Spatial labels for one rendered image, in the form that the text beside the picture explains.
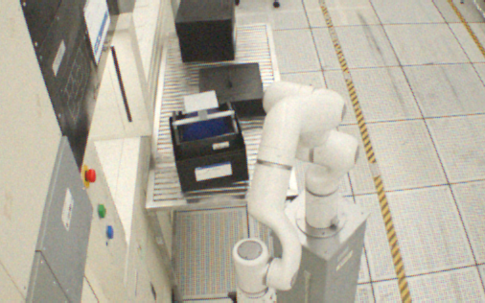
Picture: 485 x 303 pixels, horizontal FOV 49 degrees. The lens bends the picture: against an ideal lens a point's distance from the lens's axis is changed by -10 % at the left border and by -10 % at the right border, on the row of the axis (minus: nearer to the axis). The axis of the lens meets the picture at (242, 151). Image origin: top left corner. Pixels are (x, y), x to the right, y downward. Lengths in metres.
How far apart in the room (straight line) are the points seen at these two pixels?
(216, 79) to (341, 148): 1.00
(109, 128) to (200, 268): 0.97
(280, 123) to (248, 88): 1.25
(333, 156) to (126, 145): 0.94
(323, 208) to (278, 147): 0.72
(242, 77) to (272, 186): 1.36
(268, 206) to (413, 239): 1.83
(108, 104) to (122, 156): 0.22
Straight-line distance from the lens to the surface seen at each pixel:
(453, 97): 4.09
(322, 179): 1.96
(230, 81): 2.62
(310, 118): 1.45
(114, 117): 2.40
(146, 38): 3.08
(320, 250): 2.10
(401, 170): 3.47
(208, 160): 2.22
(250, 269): 1.40
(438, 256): 3.09
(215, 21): 2.86
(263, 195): 1.38
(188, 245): 3.12
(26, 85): 1.25
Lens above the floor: 2.44
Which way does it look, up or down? 43 degrees down
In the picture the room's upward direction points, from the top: 6 degrees counter-clockwise
